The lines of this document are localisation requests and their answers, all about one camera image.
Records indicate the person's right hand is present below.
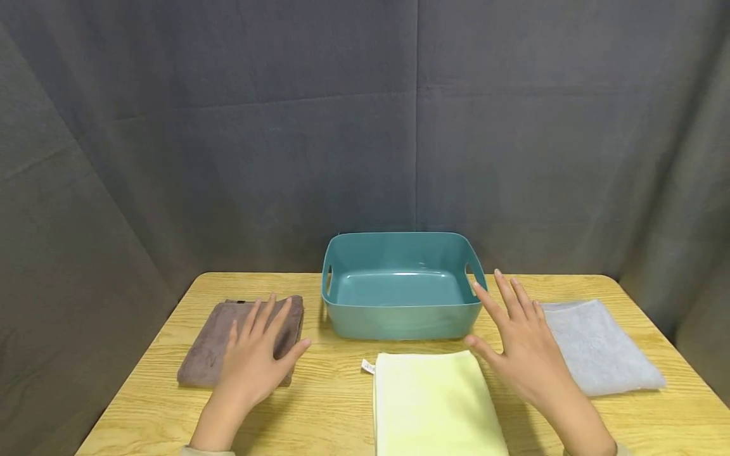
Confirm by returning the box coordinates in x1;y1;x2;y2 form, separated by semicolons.
464;269;573;406

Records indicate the light yellow folded towel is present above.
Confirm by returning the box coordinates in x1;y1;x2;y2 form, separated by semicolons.
361;351;510;456

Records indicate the person's right forearm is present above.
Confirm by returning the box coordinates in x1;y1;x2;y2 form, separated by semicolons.
536;379;633;456

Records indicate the person's left forearm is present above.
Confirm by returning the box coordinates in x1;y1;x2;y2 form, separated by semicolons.
181;386;253;456

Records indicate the light grey folded towel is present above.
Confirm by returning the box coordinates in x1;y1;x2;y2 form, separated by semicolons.
539;300;667;397

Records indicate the brown folded towel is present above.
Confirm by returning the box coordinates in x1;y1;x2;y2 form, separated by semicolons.
177;296;305;389

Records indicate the person's left hand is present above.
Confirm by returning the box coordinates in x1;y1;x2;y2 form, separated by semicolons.
215;294;312;408

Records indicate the teal plastic basket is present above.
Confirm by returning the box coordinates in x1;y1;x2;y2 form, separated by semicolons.
321;232;489;341

